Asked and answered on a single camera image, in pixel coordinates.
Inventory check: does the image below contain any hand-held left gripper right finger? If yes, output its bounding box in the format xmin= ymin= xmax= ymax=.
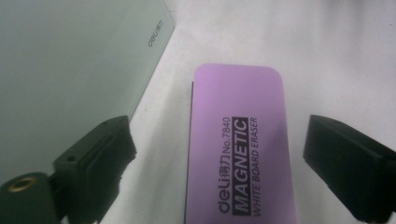
xmin=303 ymin=114 xmax=396 ymax=224

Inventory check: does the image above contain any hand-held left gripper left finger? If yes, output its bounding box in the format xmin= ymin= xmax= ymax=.
xmin=52 ymin=115 xmax=138 ymax=224

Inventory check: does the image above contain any purple whiteboard eraser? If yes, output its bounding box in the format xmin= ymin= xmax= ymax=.
xmin=184 ymin=63 xmax=299 ymax=224

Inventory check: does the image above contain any pale glass whiteboard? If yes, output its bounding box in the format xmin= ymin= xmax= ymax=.
xmin=0 ymin=0 xmax=177 ymax=188

